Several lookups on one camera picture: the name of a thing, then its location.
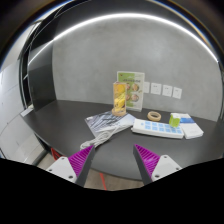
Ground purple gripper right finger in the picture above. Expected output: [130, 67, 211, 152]
[133, 144, 181, 185]

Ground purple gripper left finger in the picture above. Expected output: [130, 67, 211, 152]
[47, 146, 95, 187]

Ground green white charger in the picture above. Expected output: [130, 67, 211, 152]
[169, 113, 180, 128]

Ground white power strip blue sockets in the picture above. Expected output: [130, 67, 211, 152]
[132, 119, 184, 139]

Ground tape roll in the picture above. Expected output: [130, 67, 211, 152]
[147, 111, 161, 121]

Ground white blue booklet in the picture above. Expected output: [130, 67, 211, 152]
[179, 114, 204, 139]

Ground green menu sign stand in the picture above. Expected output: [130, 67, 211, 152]
[117, 71, 145, 111]

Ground curved ceiling light strip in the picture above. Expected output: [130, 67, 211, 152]
[28, 13, 218, 66]

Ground white coiled power cable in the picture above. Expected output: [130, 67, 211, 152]
[79, 123, 135, 151]

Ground white wall socket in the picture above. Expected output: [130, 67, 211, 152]
[143, 82, 150, 93]
[151, 83, 162, 95]
[162, 85, 173, 97]
[173, 87, 182, 99]

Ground dark wall panel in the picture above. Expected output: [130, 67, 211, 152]
[28, 36, 56, 111]

